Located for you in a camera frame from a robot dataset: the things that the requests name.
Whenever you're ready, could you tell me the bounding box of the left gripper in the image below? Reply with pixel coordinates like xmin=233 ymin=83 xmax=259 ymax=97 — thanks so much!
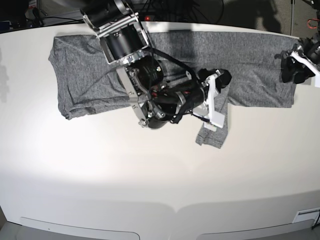
xmin=274 ymin=43 xmax=320 ymax=88

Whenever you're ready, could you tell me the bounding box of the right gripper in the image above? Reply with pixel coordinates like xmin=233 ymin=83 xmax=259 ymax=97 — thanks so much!
xmin=174 ymin=67 xmax=233 ymax=130

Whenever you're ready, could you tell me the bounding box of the grey T-shirt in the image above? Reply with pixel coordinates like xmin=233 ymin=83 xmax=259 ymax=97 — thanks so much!
xmin=47 ymin=29 xmax=305 ymax=150

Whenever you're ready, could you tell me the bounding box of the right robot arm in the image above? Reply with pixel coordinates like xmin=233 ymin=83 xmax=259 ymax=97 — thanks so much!
xmin=79 ymin=0 xmax=232 ymax=131

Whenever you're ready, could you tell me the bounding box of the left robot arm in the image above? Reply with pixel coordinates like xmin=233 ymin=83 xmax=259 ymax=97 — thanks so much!
xmin=274 ymin=0 xmax=320 ymax=88

